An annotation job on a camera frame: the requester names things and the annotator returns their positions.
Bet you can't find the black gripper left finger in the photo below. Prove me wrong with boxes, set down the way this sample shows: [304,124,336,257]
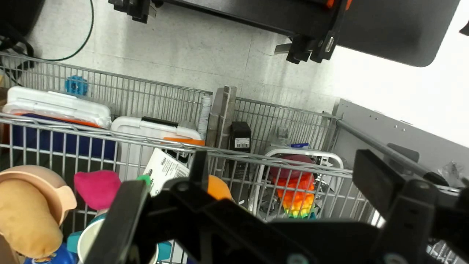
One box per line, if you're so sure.
[81,178,301,264]

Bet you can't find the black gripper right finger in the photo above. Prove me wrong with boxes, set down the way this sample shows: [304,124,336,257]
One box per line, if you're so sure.
[342,147,469,264]

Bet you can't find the pink plush toy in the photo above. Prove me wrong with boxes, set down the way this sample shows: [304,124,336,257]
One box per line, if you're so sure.
[72,169,124,213]

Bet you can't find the green plush toy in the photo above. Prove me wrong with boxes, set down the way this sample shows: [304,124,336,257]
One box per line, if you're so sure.
[137,174,155,190]

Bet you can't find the white barcode tag card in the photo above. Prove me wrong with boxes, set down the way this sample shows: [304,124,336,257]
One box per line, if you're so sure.
[141,147,193,197]

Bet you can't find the white plastic case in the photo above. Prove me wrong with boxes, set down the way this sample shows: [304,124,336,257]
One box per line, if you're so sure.
[111,117,206,181]
[2,86,113,130]

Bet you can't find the orange plush ball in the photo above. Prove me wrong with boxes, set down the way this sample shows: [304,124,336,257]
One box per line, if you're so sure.
[204,175,235,203]

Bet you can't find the dark blue case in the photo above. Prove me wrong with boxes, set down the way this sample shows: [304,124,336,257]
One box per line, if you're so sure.
[9,124,119,164]

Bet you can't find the small black labelled box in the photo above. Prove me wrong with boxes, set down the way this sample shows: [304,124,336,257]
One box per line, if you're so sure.
[228,121,254,153]

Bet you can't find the blue round object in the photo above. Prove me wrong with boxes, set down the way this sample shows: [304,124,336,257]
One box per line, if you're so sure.
[65,74,92,99]

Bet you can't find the black backpack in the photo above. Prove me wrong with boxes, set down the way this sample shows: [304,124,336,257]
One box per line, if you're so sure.
[0,0,49,55]

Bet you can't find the metal wire shelf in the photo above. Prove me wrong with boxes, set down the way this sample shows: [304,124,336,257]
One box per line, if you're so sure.
[0,51,469,264]

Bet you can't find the white wire basket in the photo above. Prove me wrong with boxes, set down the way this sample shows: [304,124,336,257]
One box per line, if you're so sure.
[248,147,347,222]

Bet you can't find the grey metal bracket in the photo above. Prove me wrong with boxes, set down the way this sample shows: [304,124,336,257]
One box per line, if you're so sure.
[204,86,240,152]

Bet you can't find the black floor cable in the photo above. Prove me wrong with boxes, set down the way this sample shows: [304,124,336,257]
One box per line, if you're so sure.
[28,0,97,65]

